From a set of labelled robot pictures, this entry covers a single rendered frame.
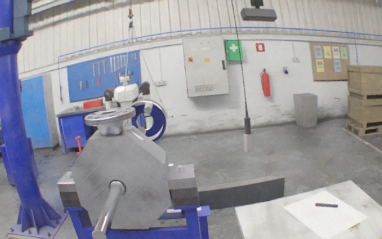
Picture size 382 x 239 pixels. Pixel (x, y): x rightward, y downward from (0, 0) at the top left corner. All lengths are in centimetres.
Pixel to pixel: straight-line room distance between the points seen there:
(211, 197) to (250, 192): 23
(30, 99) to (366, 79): 726
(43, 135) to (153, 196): 581
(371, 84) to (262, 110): 282
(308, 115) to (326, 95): 100
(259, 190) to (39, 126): 588
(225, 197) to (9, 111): 231
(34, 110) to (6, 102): 394
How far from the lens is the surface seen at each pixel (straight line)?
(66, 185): 159
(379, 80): 616
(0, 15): 334
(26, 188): 340
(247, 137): 235
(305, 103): 651
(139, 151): 140
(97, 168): 147
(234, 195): 192
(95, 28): 698
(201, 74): 628
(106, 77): 679
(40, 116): 706
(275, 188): 197
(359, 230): 138
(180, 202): 149
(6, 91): 322
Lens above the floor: 164
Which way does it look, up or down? 13 degrees down
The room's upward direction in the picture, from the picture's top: 6 degrees counter-clockwise
